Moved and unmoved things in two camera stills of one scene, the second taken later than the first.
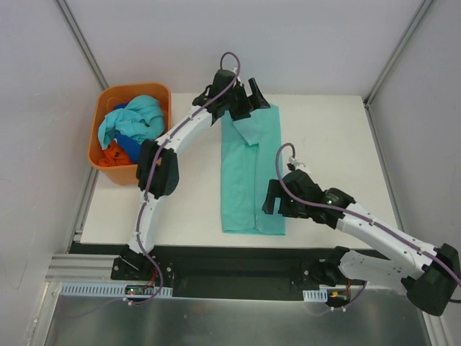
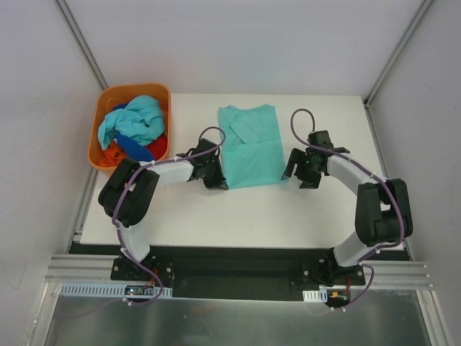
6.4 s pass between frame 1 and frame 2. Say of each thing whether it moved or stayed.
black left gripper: moved
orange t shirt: stayed
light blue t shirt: stayed
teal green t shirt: moved
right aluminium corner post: stayed
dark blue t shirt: stayed
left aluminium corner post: stayed
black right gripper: moved
